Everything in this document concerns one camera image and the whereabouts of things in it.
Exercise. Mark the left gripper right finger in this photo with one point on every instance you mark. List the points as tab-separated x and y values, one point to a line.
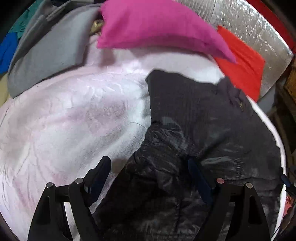
240	205

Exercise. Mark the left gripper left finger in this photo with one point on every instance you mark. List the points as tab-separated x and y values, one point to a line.
60	206

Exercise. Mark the black quilted jacket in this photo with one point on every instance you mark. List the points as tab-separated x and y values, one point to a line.
154	197

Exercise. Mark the white bed blanket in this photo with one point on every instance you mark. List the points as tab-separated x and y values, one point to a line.
62	127

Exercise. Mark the red pillow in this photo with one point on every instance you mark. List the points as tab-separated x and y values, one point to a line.
246	74

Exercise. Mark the blue jacket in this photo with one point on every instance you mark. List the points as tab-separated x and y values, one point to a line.
7	49

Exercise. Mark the grey garment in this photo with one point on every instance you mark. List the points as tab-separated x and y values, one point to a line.
53	41

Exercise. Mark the teal shirt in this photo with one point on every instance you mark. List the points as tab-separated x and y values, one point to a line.
21	23

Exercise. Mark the silver foil insulation panel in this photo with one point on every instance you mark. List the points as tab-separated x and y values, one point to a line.
251	27

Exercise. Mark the red blanket on railing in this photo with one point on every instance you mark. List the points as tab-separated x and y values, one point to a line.
278	20

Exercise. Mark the pink pillow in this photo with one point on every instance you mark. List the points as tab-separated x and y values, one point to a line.
134	24

